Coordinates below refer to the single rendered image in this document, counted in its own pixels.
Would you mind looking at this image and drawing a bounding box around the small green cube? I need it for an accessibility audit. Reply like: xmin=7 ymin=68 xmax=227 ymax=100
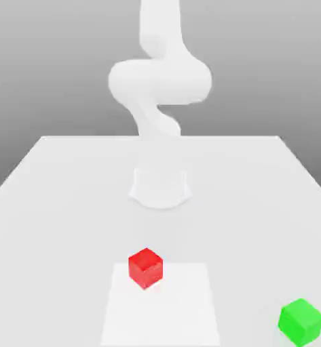
xmin=278 ymin=298 xmax=321 ymax=347

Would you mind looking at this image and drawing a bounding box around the small red cube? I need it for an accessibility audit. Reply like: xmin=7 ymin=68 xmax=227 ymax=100
xmin=128 ymin=247 xmax=164 ymax=290

